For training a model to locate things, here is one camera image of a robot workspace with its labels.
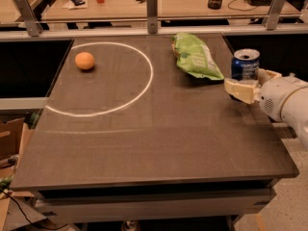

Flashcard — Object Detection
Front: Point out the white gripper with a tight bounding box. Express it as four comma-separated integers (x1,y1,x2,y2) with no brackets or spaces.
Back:
224,68,308,122

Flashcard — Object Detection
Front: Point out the white table drawer frame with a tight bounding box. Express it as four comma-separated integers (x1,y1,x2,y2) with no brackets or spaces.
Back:
36,180,275,223

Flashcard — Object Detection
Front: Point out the black cable on floor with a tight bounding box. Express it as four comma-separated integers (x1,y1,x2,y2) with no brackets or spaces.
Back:
0,190,70,231

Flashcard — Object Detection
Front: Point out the middle metal bracket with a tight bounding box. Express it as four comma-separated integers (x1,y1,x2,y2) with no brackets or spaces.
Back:
146,0,158,34

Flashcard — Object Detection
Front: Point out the blue pepsi can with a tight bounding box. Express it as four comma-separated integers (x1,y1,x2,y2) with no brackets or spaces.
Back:
231,48,260,81

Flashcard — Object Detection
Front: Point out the cardboard box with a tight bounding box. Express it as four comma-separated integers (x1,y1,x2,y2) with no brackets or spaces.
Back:
0,118,33,178

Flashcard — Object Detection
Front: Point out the orange fruit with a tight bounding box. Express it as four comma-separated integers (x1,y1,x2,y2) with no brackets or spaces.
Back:
75,52,95,70

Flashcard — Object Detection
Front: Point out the black cable on desk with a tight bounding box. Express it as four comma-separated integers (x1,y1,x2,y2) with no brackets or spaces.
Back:
226,0,261,13

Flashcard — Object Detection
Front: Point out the green rice chip bag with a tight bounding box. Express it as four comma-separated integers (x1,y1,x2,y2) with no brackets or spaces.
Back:
171,33,224,81

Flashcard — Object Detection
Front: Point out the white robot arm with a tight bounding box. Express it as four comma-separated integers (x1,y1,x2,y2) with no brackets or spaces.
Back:
224,68,308,148

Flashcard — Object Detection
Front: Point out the black mesh pen cup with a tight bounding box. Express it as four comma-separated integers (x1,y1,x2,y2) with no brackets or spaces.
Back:
208,0,223,10

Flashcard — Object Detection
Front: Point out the left metal bracket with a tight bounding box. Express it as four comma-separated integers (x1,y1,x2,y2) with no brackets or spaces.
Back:
13,0,42,37

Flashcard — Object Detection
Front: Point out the metal bracket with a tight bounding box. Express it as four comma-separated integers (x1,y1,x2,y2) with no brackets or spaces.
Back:
146,0,158,34
13,0,42,37
262,0,286,31

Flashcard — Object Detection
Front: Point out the right metal bracket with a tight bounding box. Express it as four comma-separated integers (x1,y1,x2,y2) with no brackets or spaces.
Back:
262,0,286,31

